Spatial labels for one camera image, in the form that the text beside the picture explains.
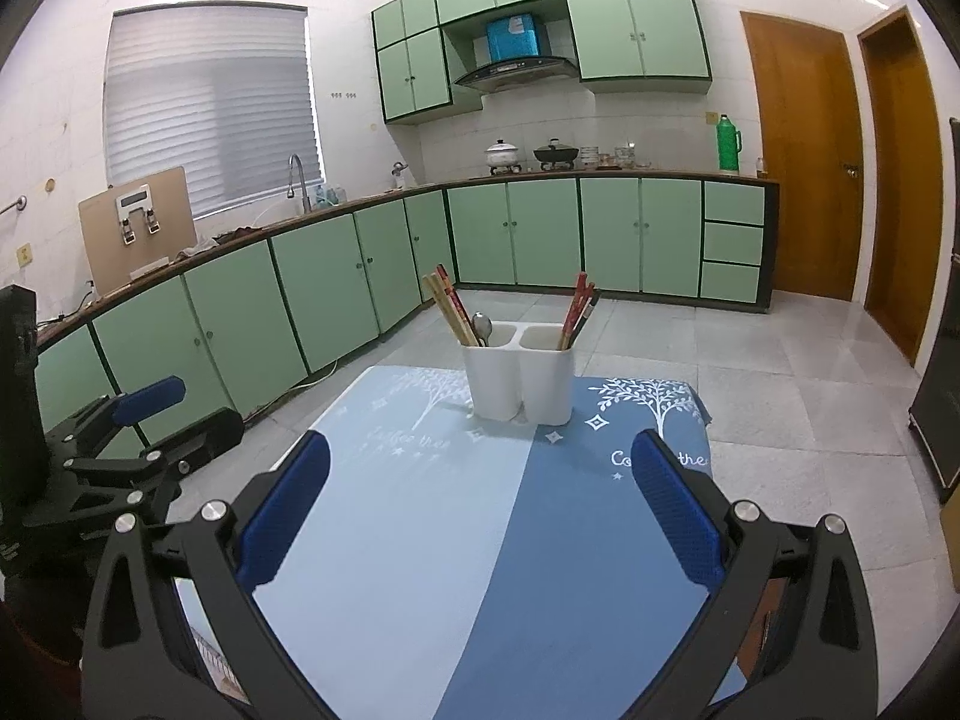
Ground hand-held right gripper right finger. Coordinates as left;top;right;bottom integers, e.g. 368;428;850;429
630;427;878;720

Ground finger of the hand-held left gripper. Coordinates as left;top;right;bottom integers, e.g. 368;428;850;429
45;375;188;470
22;406;247;535

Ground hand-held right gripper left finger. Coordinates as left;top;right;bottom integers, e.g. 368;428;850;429
79;431;332;720

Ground white two-compartment utensil holder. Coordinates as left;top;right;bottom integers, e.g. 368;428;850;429
459;321;577;421

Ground wooden cutting board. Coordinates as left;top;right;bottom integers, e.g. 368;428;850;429
79;167;197;293

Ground blue tree print tablecloth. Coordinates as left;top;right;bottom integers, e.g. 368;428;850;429
176;364;751;720

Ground white gadget with metal clips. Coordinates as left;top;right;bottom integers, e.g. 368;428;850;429
114;186;162;245

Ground metal sink faucet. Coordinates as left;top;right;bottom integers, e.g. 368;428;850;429
287;154;312;215

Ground white window blind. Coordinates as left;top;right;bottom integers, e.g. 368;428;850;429
103;6;323;212

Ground green lower kitchen cabinets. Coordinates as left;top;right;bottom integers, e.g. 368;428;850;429
30;172;777;466

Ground green kitchen cabinets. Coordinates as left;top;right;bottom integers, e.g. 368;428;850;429
30;172;777;466
371;0;713;125

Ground glass jars on counter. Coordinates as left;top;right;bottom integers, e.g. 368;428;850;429
581;142;653;170

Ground green thermos flask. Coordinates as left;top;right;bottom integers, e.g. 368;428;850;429
715;114;743;172

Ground black wok with lid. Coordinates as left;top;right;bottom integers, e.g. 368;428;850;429
532;139;582;168

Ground plain wooden door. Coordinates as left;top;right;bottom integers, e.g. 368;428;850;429
857;6;944;368

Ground range hood with blue box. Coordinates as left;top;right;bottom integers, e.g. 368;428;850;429
454;11;580;95

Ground green upper kitchen cabinets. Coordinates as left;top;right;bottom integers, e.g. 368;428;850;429
371;0;713;125

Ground wooden door with handle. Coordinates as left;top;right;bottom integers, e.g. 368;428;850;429
740;10;863;302

